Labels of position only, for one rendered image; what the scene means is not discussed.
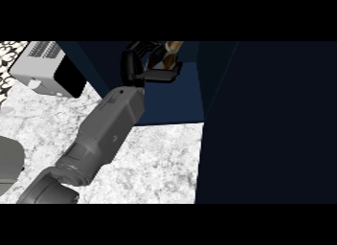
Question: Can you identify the dark blue cabinet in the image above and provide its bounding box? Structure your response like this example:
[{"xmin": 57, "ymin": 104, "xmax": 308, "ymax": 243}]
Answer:
[{"xmin": 56, "ymin": 40, "xmax": 239, "ymax": 126}]

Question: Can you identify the dark blue cabinet door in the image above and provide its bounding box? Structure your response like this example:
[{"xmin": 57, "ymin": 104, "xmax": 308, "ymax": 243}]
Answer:
[{"xmin": 193, "ymin": 40, "xmax": 337, "ymax": 205}]

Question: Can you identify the brown wine bottle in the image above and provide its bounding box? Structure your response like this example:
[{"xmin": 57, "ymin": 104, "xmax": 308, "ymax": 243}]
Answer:
[{"xmin": 147, "ymin": 40, "xmax": 186, "ymax": 72}]

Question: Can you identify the white and black appliance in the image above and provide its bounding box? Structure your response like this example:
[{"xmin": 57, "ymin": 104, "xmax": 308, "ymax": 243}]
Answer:
[{"xmin": 7, "ymin": 40, "xmax": 88, "ymax": 100}]

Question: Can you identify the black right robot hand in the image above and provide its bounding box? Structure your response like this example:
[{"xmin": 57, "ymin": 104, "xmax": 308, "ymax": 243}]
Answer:
[{"xmin": 119, "ymin": 40, "xmax": 184, "ymax": 88}]

